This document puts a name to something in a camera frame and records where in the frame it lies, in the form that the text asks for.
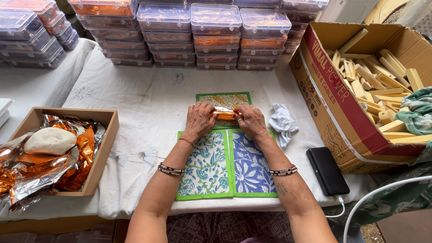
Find beaded left wrist bangles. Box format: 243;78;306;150
157;162;185;176

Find stacks of clear plastic boxes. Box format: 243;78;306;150
0;0;330;71

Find white stone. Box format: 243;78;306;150
23;127;78;156

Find white plastic container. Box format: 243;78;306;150
0;98;15;129

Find red printed cardboard box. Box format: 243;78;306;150
289;22;432;175

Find person's patterned brown clothing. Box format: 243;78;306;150
165;211;295;243

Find white table cloth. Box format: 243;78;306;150
0;38;380;221

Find crumpled white cloth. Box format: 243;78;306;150
269;103;299;148

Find beaded wrist bangles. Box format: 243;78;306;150
157;162;185;176
269;164;298;177

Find green patterned cloth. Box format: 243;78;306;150
322;86;432;226

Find beaded right wrist bangles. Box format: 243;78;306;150
269;164;298;177

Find blue green floral mat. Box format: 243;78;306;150
175;130;234;201

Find person's right hand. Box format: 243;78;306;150
232;104;268;141

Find wooden tray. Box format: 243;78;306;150
7;107;119;197

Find heap of orange foil sheets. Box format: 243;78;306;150
0;114;106;214

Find person's left hand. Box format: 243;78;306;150
184;101;219;142

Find orange foil bar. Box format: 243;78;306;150
209;107;244;122

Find white charging cable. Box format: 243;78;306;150
325;175;432;243

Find yellow leaf print mat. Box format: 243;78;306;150
196;92;252;130

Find heap of pale wooden sticks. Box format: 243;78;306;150
325;28;432;144

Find black power bank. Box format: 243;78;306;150
306;147;350;197

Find blue white floral mat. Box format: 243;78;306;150
228;128;278;198

